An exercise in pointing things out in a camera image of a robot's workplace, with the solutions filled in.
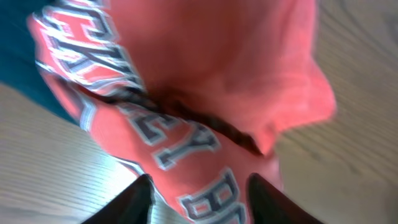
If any coral red t-shirt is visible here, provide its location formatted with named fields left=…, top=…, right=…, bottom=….
left=28, top=0, right=336, bottom=223

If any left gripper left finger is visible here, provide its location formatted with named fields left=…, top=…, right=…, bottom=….
left=82, top=174, right=154, bottom=224

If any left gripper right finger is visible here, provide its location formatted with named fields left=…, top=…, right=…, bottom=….
left=247, top=173, right=323, bottom=224

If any folded dark navy garment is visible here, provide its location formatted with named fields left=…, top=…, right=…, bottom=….
left=1, top=0, right=76, bottom=124

